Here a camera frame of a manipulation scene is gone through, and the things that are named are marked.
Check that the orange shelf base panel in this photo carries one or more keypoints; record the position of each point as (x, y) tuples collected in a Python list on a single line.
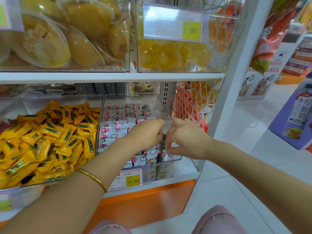
[(146, 204)]

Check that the person's left forearm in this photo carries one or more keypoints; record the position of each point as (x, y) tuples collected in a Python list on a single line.
[(73, 192)]

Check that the purple milk display box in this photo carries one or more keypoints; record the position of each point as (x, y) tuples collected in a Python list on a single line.
[(292, 114)]

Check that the pile of yellow fruit cups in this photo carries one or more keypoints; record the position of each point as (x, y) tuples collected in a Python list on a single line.
[(82, 43)]

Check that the person's left fingers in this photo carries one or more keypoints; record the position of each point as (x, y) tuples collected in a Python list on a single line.
[(159, 131)]

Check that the clear bin with yellow packets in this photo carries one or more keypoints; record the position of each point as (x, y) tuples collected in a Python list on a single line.
[(93, 99)]

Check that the clear bin with jelly rings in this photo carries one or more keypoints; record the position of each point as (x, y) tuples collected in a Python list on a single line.
[(217, 63)]

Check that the large red snack bag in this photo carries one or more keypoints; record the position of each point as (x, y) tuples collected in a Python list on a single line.
[(273, 38)]

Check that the pile of yellow snack packets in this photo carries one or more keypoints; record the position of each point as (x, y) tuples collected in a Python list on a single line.
[(48, 138)]

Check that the shelf of boxed goods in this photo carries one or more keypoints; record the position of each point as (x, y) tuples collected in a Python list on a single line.
[(298, 63)]

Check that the green printed snack packet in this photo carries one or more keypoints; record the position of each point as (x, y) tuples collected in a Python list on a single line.
[(160, 171)]

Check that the white printed display stand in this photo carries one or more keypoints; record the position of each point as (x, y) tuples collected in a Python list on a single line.
[(265, 80)]

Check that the small yellow price tag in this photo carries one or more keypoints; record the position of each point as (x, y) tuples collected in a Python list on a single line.
[(132, 180)]

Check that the clear bin with fruit cups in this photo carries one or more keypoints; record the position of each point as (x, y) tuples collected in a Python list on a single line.
[(121, 65)]

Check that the orange snack bags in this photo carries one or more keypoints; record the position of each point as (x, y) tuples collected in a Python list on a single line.
[(187, 104), (223, 34)]

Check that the person's left hand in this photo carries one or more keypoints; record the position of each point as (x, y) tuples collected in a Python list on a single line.
[(143, 135)]

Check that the green vegetable snack packets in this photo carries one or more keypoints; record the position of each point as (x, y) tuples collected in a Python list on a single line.
[(143, 88)]

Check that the row of dark packets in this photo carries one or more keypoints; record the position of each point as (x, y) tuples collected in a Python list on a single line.
[(97, 88)]

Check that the person's right forearm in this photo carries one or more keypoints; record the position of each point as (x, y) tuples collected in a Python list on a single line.
[(256, 177)]

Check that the green and white label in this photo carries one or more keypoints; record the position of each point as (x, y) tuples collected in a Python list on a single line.
[(6, 203)]

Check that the clear bin with white packets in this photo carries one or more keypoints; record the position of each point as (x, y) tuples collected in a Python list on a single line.
[(168, 114)]

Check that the pile of white snack packets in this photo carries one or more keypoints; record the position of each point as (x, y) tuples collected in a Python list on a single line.
[(114, 129)]

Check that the pink and green label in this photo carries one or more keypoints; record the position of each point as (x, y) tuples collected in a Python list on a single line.
[(7, 14)]

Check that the person's right fingers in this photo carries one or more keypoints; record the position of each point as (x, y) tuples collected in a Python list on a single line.
[(171, 143)]

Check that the person's right hand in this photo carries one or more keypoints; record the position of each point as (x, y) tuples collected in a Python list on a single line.
[(190, 141)]

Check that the large yellow price tag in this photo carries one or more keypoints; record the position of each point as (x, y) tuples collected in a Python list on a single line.
[(170, 24)]

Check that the pink trousers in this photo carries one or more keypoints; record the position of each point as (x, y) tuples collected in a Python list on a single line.
[(217, 221)]

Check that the white metal shelf unit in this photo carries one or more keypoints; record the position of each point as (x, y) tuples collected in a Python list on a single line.
[(121, 77)]

